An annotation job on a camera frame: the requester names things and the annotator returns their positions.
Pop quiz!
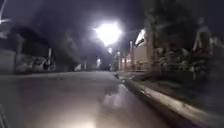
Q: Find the grey asphalt road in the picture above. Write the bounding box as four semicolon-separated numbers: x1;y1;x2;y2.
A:
0;70;174;128

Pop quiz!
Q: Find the pale concrete kerb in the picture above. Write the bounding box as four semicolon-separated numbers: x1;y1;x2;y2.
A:
114;71;224;128

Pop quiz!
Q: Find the tree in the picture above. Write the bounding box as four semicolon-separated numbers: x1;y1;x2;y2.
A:
54;31;88;72

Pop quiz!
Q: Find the building with lit front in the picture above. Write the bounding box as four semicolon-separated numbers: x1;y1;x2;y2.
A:
119;28;151;72

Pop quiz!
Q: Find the street lamp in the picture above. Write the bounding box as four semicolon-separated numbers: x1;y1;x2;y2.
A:
93;22;123;48

